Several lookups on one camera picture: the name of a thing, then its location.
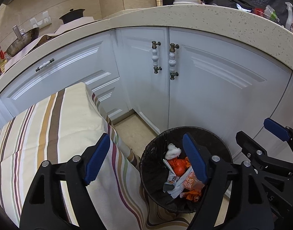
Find orange clear plastic bag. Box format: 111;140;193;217
168;166;205;202

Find white paper wrapper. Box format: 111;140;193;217
163;159;179;192

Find black trash bin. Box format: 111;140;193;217
139;126;232;213

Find white kitchen cabinets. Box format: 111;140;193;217
0;27;293;163

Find orange crumpled wrapper in bin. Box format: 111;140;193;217
168;157;191;177

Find striped tablecloth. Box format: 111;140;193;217
0;83;190;229

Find white spray bottle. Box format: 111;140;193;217
285;2;293;33

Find beige stove cover cloth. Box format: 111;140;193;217
4;17;95;73

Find steel wok pan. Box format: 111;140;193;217
6;25;40;57

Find black cooking pot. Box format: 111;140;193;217
59;8;85;24

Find cabinet door handle right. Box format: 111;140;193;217
168;43;179;80

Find cabinet door handle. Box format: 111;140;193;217
152;41;162;74
168;43;179;80

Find cabinet door handle left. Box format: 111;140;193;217
152;41;162;74

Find drawer handle centre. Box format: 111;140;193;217
35;58;55;72

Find wall double socket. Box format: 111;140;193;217
30;11;52;29

